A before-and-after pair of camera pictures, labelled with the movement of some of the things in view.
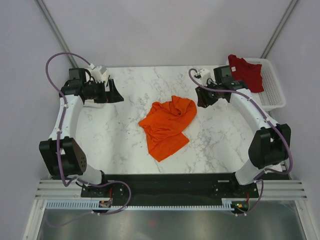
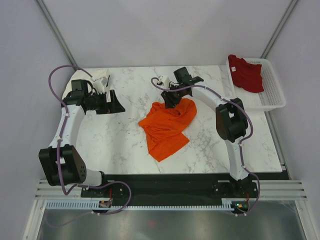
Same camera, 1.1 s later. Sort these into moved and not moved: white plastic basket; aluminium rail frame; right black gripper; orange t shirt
Moved: right black gripper
Not moved: white plastic basket; orange t shirt; aluminium rail frame
